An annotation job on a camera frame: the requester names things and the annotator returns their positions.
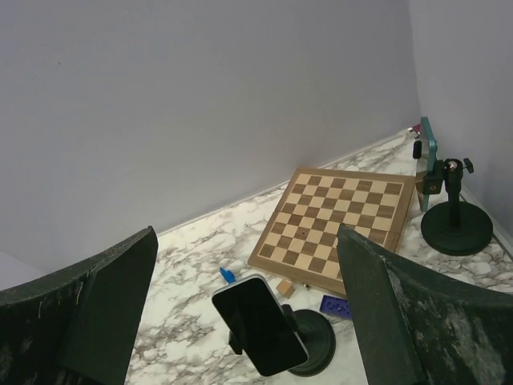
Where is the purple lego brick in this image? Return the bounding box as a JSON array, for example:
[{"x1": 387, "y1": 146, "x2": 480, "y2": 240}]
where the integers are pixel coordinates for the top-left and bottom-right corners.
[{"x1": 319, "y1": 294, "x2": 352, "y2": 319}]

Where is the black ball-joint phone stand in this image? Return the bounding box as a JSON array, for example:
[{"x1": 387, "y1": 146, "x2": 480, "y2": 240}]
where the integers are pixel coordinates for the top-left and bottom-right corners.
[{"x1": 413, "y1": 140, "x2": 493, "y2": 256}]

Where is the wooden cube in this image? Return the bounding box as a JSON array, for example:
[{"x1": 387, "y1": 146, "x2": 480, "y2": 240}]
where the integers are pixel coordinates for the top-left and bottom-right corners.
[{"x1": 276, "y1": 279, "x2": 296, "y2": 299}]

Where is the wooden chessboard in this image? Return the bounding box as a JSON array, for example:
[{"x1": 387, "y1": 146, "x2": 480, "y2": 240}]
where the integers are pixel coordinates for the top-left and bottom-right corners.
[{"x1": 248, "y1": 168, "x2": 415, "y2": 297}]

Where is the black round-base phone stand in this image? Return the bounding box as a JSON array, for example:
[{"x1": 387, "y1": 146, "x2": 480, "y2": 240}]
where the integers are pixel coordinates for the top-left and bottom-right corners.
[{"x1": 228, "y1": 305, "x2": 337, "y2": 377}]

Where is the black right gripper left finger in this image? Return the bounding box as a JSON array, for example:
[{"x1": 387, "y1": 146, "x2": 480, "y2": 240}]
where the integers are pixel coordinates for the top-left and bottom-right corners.
[{"x1": 1, "y1": 226, "x2": 158, "y2": 384}]

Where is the black screen silver phone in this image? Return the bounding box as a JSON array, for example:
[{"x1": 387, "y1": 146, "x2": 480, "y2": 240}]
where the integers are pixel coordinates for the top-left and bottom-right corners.
[{"x1": 212, "y1": 274, "x2": 309, "y2": 377}]

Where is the blue plastic piece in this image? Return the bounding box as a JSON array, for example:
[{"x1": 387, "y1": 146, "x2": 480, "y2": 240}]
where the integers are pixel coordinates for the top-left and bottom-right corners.
[{"x1": 219, "y1": 267, "x2": 236, "y2": 284}]

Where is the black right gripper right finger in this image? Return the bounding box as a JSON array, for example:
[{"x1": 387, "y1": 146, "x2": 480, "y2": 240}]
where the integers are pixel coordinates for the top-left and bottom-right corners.
[{"x1": 337, "y1": 225, "x2": 512, "y2": 384}]

